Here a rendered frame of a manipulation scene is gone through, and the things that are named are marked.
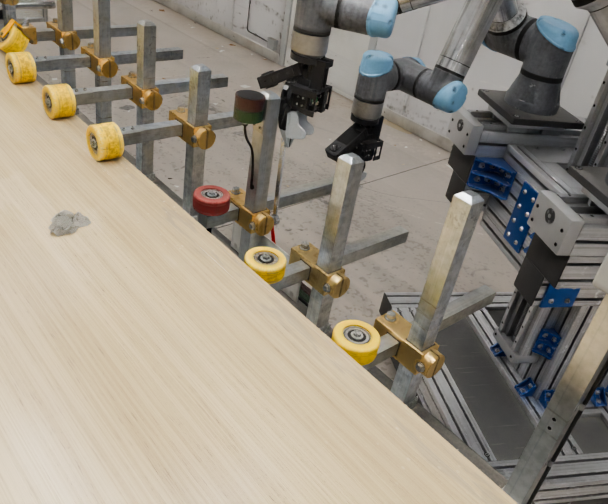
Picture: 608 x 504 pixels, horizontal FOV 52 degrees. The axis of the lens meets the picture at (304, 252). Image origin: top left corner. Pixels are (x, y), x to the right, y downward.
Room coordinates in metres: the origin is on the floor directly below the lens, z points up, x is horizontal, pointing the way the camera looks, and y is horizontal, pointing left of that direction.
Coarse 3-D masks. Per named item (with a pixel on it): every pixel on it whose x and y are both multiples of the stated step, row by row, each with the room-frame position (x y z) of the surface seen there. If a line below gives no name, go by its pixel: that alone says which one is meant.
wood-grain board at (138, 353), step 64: (0, 64) 1.72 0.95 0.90; (0, 128) 1.32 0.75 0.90; (64, 128) 1.38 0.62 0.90; (0, 192) 1.05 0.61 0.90; (64, 192) 1.09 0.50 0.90; (128, 192) 1.14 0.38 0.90; (0, 256) 0.85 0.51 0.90; (64, 256) 0.88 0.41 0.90; (128, 256) 0.92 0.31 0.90; (192, 256) 0.95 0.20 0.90; (0, 320) 0.70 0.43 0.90; (64, 320) 0.72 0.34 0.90; (128, 320) 0.75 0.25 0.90; (192, 320) 0.78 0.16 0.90; (256, 320) 0.80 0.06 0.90; (0, 384) 0.58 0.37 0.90; (64, 384) 0.60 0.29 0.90; (128, 384) 0.62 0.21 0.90; (192, 384) 0.64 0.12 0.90; (256, 384) 0.66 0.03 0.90; (320, 384) 0.69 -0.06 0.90; (0, 448) 0.48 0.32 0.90; (64, 448) 0.50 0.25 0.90; (128, 448) 0.51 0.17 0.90; (192, 448) 0.53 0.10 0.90; (256, 448) 0.55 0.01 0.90; (320, 448) 0.57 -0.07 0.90; (384, 448) 0.59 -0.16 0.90; (448, 448) 0.61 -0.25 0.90
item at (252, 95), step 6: (240, 90) 1.20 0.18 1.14; (246, 90) 1.21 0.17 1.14; (252, 90) 1.22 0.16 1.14; (240, 96) 1.17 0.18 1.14; (246, 96) 1.18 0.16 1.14; (252, 96) 1.18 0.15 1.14; (258, 96) 1.19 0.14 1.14; (264, 120) 1.20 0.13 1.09; (252, 126) 1.22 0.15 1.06; (258, 126) 1.21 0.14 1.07; (246, 132) 1.19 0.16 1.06; (246, 138) 1.19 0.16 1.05; (252, 150) 1.20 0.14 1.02; (252, 156) 1.20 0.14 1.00; (252, 162) 1.20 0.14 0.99; (252, 168) 1.20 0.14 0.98; (252, 174) 1.20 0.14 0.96; (252, 180) 1.20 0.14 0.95; (252, 186) 1.20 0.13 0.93
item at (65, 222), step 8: (56, 216) 0.99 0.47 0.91; (64, 216) 0.97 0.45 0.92; (72, 216) 0.99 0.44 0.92; (80, 216) 0.99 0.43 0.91; (56, 224) 0.96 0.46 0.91; (64, 224) 0.97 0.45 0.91; (72, 224) 0.96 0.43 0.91; (80, 224) 0.98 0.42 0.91; (88, 224) 0.99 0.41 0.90; (56, 232) 0.94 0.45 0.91; (64, 232) 0.95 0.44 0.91; (72, 232) 0.95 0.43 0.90
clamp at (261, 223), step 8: (240, 192) 1.28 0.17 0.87; (232, 200) 1.24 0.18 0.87; (240, 200) 1.24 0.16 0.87; (240, 208) 1.22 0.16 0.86; (240, 216) 1.22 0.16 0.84; (248, 216) 1.20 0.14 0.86; (256, 216) 1.20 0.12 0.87; (264, 216) 1.19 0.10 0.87; (240, 224) 1.22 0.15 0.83; (248, 224) 1.20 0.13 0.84; (256, 224) 1.18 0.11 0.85; (264, 224) 1.19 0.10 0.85; (272, 224) 1.21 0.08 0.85; (256, 232) 1.18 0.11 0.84; (264, 232) 1.19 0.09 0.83
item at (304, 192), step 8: (304, 184) 1.40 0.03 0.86; (312, 184) 1.41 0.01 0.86; (320, 184) 1.42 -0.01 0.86; (328, 184) 1.42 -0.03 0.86; (272, 192) 1.33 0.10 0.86; (280, 192) 1.34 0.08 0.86; (288, 192) 1.34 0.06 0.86; (296, 192) 1.35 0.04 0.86; (304, 192) 1.37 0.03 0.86; (312, 192) 1.39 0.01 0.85; (320, 192) 1.41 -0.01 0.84; (328, 192) 1.43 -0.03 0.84; (272, 200) 1.29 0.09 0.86; (280, 200) 1.31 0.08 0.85; (288, 200) 1.33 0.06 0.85; (296, 200) 1.35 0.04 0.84; (304, 200) 1.37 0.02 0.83; (232, 208) 1.22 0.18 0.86; (272, 208) 1.30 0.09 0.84; (200, 216) 1.18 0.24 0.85; (208, 216) 1.17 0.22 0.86; (216, 216) 1.18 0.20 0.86; (224, 216) 1.19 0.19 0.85; (232, 216) 1.21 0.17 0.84; (208, 224) 1.17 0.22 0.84; (216, 224) 1.18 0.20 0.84
